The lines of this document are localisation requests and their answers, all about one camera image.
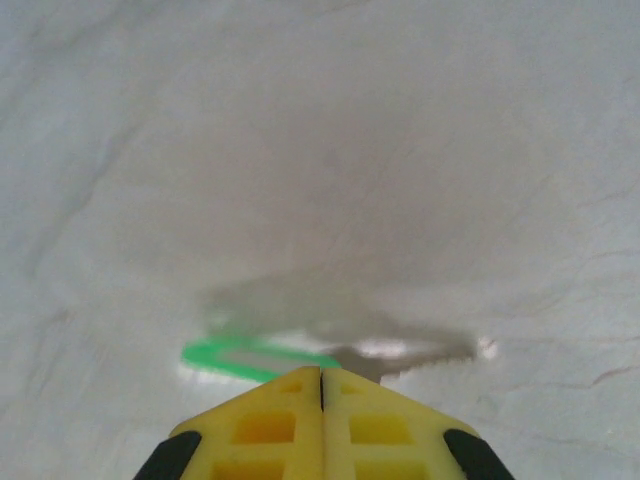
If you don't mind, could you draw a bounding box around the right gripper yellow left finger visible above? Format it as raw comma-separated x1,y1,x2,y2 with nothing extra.
137,366,325,480

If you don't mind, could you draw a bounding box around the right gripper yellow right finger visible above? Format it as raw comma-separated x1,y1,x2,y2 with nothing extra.
322,368,516,480

